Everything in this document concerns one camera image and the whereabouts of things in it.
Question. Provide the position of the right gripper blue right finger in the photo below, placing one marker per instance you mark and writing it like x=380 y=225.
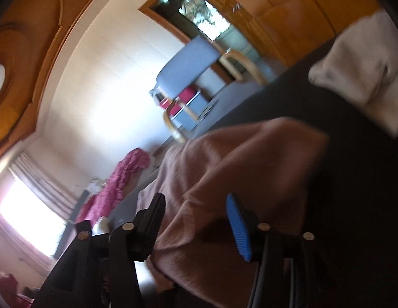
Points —
x=293 y=270

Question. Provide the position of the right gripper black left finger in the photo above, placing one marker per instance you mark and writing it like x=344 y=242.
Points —
x=99 y=271

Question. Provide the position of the pink ruffled bedding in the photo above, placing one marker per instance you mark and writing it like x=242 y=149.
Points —
x=127 y=170

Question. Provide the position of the striped curtain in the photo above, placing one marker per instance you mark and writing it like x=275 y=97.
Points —
x=52 y=194

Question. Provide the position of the red storage box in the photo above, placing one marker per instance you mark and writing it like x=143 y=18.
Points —
x=185 y=96

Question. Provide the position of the smartphone on chair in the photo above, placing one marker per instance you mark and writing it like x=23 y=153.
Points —
x=208 y=109

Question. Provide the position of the grey chair with wooden arms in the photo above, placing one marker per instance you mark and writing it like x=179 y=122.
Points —
x=228 y=76

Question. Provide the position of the wooden wardrobe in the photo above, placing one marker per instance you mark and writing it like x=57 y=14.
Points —
x=298 y=27

